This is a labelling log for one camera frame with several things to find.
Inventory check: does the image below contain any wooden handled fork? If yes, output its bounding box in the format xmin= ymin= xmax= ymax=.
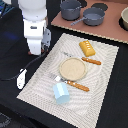
xmin=49 ymin=73 xmax=89 ymax=92

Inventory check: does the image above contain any yellow toy bread loaf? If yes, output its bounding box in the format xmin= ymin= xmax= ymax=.
xmin=79 ymin=41 xmax=95 ymax=57

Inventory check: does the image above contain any beige bowl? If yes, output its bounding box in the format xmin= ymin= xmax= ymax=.
xmin=121 ymin=7 xmax=128 ymax=30

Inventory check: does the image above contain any dark grey saucepan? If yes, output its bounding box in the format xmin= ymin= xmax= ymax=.
xmin=72 ymin=7 xmax=105 ymax=26

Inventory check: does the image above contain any light blue cup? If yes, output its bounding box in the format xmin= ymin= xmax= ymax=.
xmin=53 ymin=83 xmax=70 ymax=104

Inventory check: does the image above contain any dark grey pot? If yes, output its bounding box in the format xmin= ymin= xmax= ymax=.
xmin=60 ymin=0 xmax=81 ymax=21

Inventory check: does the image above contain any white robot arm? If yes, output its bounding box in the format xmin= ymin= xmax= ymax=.
xmin=18 ymin=0 xmax=51 ymax=55

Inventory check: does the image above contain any beige round plate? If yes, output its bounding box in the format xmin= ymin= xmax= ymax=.
xmin=59 ymin=57 xmax=87 ymax=81

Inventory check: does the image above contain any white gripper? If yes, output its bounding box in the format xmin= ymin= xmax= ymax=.
xmin=24 ymin=19 xmax=51 ymax=55

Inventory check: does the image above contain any black cable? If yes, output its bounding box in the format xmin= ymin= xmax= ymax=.
xmin=0 ymin=49 xmax=48 ymax=82

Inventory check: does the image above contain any beige woven placemat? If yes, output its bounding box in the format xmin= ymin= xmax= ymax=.
xmin=18 ymin=34 xmax=118 ymax=128

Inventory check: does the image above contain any wooden handled knife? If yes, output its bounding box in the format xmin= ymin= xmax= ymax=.
xmin=61 ymin=52 xmax=101 ymax=65

